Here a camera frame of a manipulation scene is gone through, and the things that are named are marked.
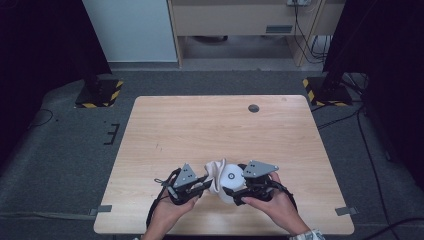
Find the person's right hand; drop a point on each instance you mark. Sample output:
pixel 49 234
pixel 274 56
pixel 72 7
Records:
pixel 280 210

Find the dark round table grommet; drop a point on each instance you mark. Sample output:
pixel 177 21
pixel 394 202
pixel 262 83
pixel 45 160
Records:
pixel 253 108

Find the white power strip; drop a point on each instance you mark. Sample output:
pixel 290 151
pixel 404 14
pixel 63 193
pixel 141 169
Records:
pixel 298 2

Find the light wooden desk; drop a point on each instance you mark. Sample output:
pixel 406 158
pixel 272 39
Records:
pixel 230 20

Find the black stand base striped edge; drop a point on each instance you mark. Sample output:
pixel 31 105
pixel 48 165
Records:
pixel 100 95
pixel 328 93

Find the black curtain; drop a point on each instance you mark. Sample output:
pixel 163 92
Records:
pixel 393 50
pixel 40 50

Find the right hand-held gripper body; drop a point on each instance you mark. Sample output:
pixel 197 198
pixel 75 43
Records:
pixel 258 168

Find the white cylindrical speaker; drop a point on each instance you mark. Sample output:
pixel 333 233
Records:
pixel 231 176

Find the person's left hand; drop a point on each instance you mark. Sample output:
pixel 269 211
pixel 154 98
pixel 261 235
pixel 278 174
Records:
pixel 166 216

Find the beige quilted cloth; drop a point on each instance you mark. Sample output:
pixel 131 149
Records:
pixel 215 173

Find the white cabinet panel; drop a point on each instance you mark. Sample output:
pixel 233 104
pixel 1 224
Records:
pixel 133 30

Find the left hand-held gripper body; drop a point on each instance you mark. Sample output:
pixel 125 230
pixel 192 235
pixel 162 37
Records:
pixel 185 176

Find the grey tape piece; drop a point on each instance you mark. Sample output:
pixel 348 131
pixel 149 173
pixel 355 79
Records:
pixel 346 211
pixel 100 210

